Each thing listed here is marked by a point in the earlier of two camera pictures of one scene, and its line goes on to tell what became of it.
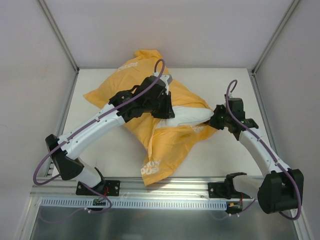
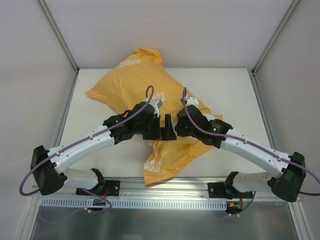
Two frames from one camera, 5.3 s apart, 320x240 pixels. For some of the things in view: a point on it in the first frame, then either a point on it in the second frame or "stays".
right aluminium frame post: x=292 y=8 stays
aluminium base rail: x=180 y=187 stays
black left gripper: x=165 y=106 -> x=155 y=128
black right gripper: x=217 y=118 -> x=180 y=125
